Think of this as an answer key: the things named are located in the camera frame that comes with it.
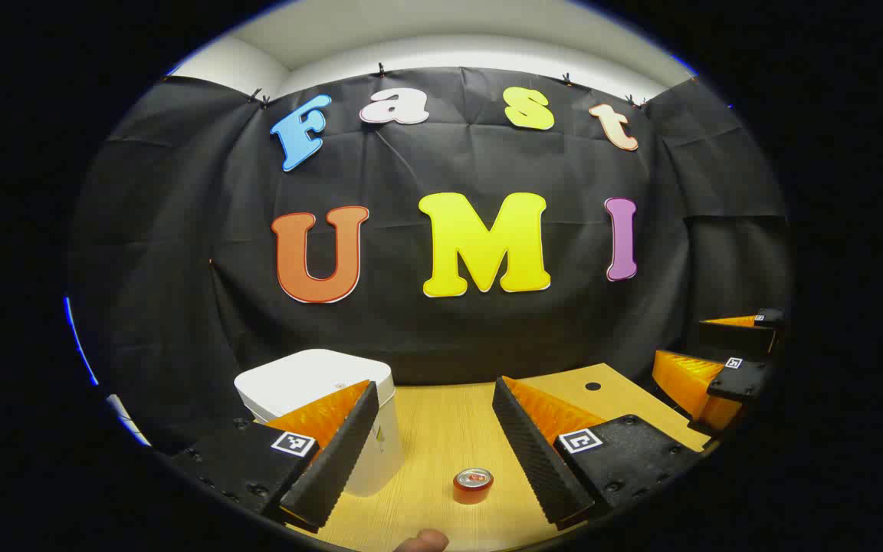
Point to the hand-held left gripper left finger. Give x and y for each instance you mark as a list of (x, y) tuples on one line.
[(342, 452)]

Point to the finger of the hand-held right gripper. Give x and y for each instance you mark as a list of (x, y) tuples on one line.
[(733, 336), (740, 379)]

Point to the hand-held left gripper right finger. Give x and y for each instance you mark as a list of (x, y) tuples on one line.
[(537, 452)]

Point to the red pop can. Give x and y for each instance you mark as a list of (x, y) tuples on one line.
[(474, 487)]

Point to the white desktop garbage bin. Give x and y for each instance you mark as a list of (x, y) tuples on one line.
[(311, 376)]

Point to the wooden desktop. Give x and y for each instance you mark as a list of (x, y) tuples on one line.
[(441, 429)]

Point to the white office desk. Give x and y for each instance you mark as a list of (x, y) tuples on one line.
[(126, 418)]

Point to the black backdrop cloth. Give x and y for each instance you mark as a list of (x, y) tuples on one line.
[(181, 230)]

